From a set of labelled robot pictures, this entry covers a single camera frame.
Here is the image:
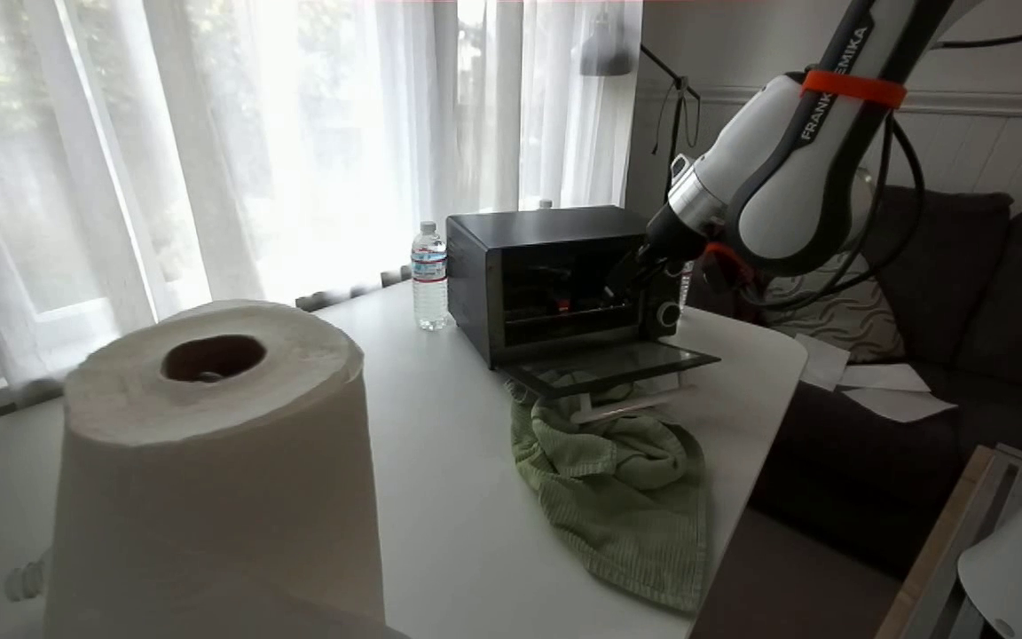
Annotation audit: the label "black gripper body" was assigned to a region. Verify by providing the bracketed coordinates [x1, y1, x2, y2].
[613, 206, 705, 303]

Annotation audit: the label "red cloth item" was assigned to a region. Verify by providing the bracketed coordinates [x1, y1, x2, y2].
[698, 237, 768, 292]

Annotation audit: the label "white flat strip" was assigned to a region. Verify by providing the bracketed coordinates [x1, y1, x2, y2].
[565, 390, 677, 429]

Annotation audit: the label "black thin stand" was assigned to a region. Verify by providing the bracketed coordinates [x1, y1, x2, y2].
[634, 42, 705, 163]

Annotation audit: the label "black toaster oven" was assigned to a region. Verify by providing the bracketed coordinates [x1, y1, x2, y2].
[445, 201, 724, 401]

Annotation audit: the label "patterned beige cushion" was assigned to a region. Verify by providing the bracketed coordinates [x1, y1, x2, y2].
[759, 252, 913, 364]

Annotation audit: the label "clear plastic water bottle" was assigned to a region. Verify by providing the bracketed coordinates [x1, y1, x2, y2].
[408, 219, 455, 336]

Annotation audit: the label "green towel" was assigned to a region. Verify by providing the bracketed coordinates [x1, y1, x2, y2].
[506, 382, 717, 619]

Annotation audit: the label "white papers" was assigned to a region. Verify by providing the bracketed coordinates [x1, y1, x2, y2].
[790, 331, 963, 425]

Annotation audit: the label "dark brown couch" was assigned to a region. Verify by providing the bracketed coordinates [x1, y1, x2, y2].
[685, 181, 1022, 582]

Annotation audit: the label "white sheer curtain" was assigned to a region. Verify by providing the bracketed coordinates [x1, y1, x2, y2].
[0, 0, 645, 401]

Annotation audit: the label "white paper towel roll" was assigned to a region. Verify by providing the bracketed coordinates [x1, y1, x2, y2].
[44, 296, 389, 639]

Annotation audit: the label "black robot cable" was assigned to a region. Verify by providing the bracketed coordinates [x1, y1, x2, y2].
[755, 113, 930, 321]

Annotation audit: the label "wooden frame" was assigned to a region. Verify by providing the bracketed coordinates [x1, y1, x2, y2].
[878, 441, 1022, 639]

